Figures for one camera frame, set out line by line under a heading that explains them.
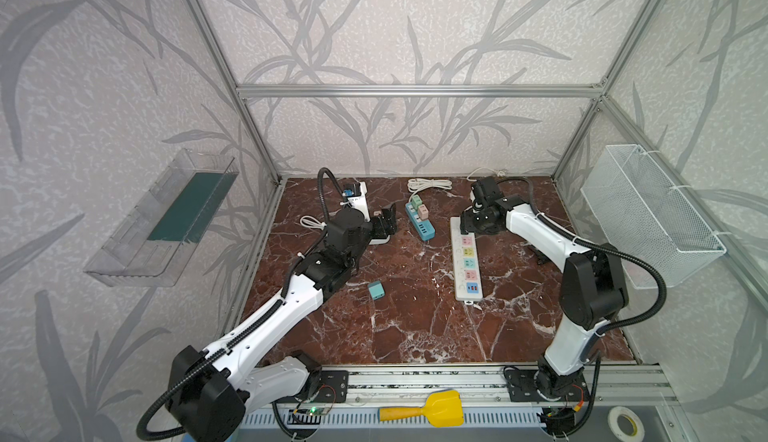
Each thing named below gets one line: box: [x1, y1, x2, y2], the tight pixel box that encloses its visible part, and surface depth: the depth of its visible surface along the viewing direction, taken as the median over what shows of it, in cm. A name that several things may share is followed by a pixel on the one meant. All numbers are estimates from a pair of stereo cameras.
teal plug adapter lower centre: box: [368, 280, 385, 301], surface depth 90 cm
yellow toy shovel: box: [378, 389, 465, 428], surface depth 71 cm
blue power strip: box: [405, 202, 436, 241], surface depth 104 cm
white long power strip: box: [450, 216, 483, 305], surface depth 93 cm
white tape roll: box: [608, 406, 645, 442], surface depth 70 cm
